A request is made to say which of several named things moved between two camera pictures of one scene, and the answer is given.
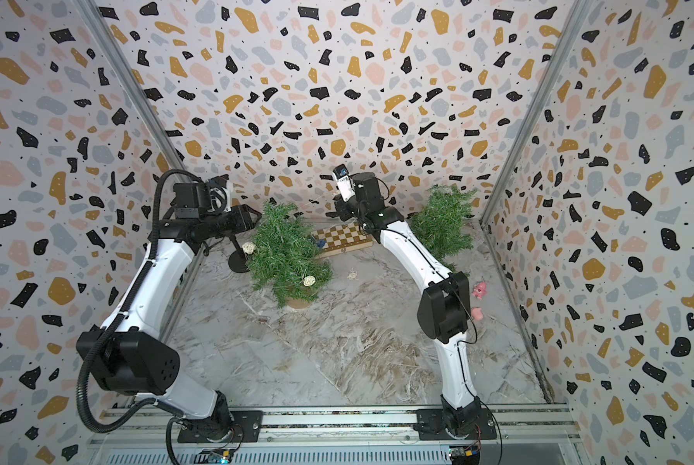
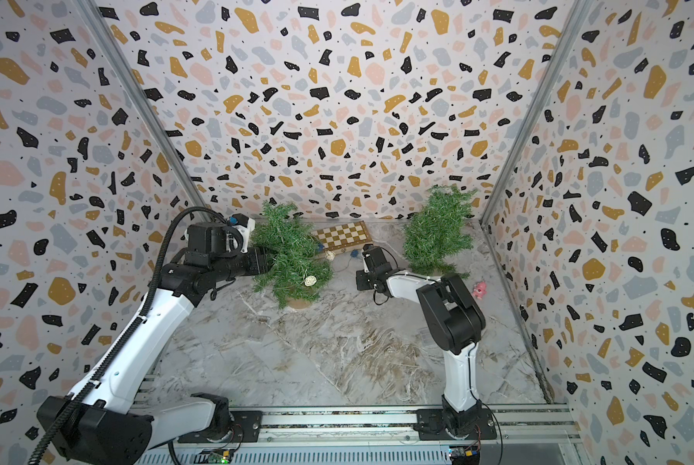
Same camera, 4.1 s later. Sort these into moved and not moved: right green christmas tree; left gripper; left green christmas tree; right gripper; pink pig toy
Moved: left gripper; right gripper
Not moved: right green christmas tree; left green christmas tree; pink pig toy
